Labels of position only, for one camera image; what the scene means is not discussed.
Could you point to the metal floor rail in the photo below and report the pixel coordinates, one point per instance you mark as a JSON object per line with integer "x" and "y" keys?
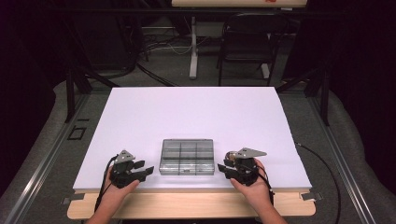
{"x": 46, "y": 158}
{"x": 342, "y": 168}

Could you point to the black tape strip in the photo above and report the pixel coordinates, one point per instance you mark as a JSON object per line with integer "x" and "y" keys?
{"x": 83, "y": 119}

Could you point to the brown round metal object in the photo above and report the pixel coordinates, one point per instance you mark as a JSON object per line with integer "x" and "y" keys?
{"x": 230, "y": 154}

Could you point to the person's right hand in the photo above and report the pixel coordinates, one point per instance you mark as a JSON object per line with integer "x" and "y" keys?
{"x": 258, "y": 194}

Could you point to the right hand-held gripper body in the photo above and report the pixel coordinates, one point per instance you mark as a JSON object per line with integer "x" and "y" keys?
{"x": 246, "y": 169}

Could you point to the clear plastic compartment box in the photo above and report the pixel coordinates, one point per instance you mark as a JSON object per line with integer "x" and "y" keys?
{"x": 186, "y": 157}

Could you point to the light wooden table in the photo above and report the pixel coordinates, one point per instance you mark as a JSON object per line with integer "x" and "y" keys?
{"x": 186, "y": 203}

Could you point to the person's left hand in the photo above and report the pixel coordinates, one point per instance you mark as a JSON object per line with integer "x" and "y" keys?
{"x": 115, "y": 196}

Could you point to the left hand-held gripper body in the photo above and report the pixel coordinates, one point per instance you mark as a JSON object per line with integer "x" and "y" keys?
{"x": 123, "y": 174}

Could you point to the black folding chair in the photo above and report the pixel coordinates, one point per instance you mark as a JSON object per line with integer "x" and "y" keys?
{"x": 249, "y": 43}

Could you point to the short white desk leg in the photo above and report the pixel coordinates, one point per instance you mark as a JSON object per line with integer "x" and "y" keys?
{"x": 265, "y": 71}

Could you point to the black metal frame stand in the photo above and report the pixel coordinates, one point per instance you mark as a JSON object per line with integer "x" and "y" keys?
{"x": 325, "y": 99}
{"x": 70, "y": 93}

